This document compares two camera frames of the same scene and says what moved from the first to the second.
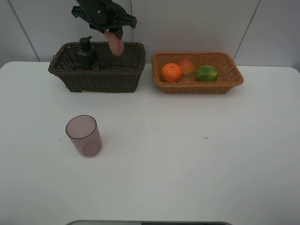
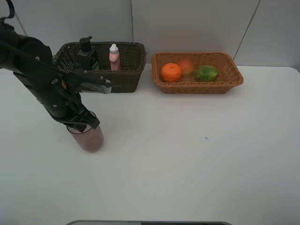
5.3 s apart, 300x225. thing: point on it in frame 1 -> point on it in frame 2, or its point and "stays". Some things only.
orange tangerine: x=171 y=73 stays
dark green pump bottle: x=89 y=55 stays
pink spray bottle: x=116 y=43 -> x=114 y=56
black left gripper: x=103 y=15 -> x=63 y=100
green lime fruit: x=207 y=73 stays
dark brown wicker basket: x=118 y=73 stays
